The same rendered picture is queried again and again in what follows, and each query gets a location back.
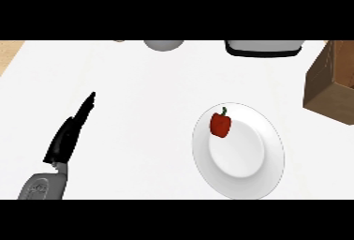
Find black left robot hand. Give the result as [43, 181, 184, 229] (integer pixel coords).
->
[41, 91, 99, 165]

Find white round plate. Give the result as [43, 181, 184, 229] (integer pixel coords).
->
[190, 101, 286, 200]

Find brown cardboard box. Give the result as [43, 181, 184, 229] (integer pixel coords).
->
[301, 40, 354, 127]

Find red bell pepper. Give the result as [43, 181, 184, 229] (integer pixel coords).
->
[210, 106, 233, 139]

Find grey round object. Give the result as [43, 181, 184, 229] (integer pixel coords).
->
[143, 40, 186, 53]

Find grey and black appliance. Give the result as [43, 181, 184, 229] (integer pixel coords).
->
[224, 40, 304, 58]

